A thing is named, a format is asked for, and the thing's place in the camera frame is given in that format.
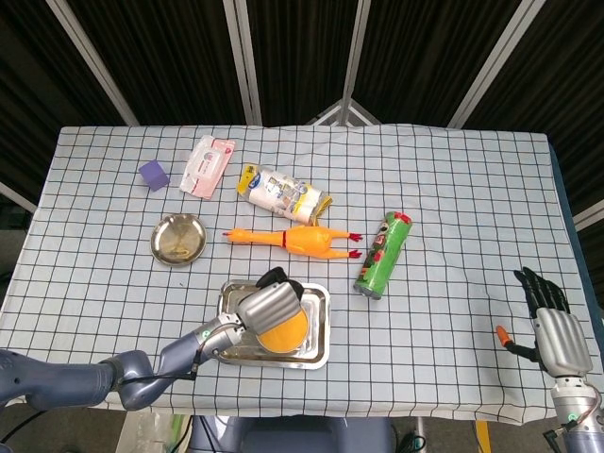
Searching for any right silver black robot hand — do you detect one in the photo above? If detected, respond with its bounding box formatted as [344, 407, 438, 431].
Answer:
[495, 266, 594, 378]

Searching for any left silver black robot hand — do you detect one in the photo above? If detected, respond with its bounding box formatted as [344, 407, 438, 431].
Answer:
[235, 266, 306, 348]

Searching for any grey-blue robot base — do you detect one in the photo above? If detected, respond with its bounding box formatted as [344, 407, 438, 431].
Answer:
[188, 414, 395, 453]

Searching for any orange bowl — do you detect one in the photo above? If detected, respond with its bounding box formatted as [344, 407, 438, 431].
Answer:
[257, 309, 310, 355]

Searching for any rectangular steel tray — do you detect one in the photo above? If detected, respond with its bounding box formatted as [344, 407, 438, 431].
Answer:
[210, 278, 331, 372]

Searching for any orange rubber chicken toy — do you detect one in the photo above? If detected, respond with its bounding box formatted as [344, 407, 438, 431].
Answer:
[222, 224, 363, 261]

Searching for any round steel plate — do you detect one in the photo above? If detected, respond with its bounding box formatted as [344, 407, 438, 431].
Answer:
[149, 212, 208, 268]

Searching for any white snack bag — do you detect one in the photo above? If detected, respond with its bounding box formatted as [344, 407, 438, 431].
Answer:
[236, 162, 334, 226]

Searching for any yellow floor object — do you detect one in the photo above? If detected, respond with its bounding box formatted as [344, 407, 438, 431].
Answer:
[474, 421, 492, 453]

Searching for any green chips can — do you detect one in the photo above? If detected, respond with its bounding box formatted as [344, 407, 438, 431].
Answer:
[354, 210, 413, 300]

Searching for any pink white wet wipes pack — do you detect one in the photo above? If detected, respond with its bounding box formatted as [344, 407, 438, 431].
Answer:
[178, 134, 236, 201]

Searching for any clear plastic box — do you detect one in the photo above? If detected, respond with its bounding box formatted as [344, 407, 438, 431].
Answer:
[115, 412, 190, 453]

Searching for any purple cube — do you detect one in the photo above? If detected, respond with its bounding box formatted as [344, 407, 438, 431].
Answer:
[138, 159, 171, 193]

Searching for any checkered light blue tablecloth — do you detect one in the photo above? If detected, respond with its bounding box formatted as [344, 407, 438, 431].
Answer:
[0, 123, 603, 426]

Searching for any dark folding screen partition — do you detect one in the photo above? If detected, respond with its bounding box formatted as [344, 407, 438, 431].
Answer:
[0, 0, 604, 232]

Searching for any right arm wrist cable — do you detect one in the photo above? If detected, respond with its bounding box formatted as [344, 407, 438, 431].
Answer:
[542, 391, 603, 445]

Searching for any arm wrist cable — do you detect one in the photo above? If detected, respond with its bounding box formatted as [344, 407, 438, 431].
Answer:
[542, 391, 603, 445]
[120, 339, 227, 383]

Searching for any left arm wrist cable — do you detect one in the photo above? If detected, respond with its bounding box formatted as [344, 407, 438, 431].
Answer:
[120, 339, 227, 383]

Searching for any green floor cable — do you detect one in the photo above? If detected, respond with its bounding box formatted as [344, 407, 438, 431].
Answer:
[398, 417, 428, 452]

